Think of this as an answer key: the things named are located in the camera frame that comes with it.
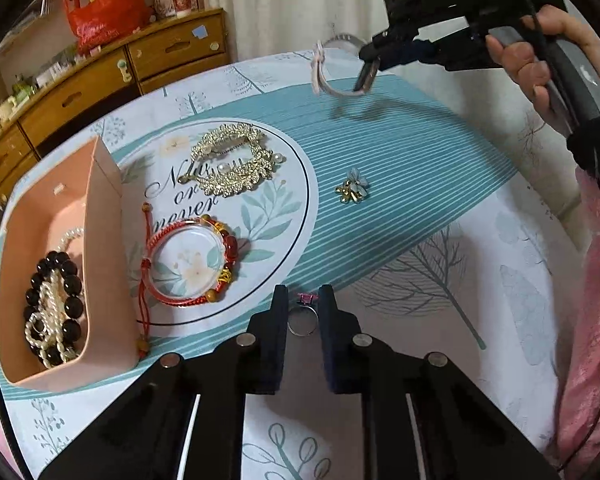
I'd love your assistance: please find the pink smart watch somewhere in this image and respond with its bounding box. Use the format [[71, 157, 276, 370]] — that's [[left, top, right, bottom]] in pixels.
[[311, 41, 379, 98]]

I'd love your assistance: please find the green gold flower brooch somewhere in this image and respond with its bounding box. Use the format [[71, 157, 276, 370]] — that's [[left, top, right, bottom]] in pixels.
[[335, 168, 370, 204]]

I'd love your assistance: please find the silver ring pink stone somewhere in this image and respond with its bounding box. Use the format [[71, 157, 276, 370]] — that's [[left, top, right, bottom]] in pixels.
[[287, 292, 320, 338]]

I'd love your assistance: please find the red cord bracelet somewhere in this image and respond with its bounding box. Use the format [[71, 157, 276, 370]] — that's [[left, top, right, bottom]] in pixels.
[[136, 201, 240, 360]]

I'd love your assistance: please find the multi-strand pearl bracelet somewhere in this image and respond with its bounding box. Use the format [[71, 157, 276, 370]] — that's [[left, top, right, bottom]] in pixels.
[[22, 268, 79, 370]]

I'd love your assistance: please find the black bead bracelet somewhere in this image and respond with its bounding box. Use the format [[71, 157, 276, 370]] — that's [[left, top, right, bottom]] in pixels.
[[23, 250, 86, 366]]

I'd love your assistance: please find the single-strand pearl bracelet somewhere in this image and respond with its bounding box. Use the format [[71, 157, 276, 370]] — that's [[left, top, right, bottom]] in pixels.
[[54, 226, 86, 254]]

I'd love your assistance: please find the pink plastic tray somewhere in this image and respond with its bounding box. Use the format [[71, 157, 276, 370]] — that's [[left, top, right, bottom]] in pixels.
[[0, 138, 140, 392]]

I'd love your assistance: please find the wooden desk with drawers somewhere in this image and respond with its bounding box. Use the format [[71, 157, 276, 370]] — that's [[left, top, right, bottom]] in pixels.
[[0, 9, 230, 200]]

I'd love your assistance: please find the floral tin canister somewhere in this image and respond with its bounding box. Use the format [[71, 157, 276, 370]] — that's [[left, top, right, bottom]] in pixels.
[[154, 0, 176, 20]]

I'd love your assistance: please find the red plastic bag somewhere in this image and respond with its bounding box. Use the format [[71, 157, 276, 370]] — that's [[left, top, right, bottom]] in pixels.
[[62, 0, 151, 54]]

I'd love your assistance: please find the gold crystal leaf bracelet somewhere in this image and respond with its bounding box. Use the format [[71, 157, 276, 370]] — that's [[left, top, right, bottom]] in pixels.
[[177, 121, 286, 198]]

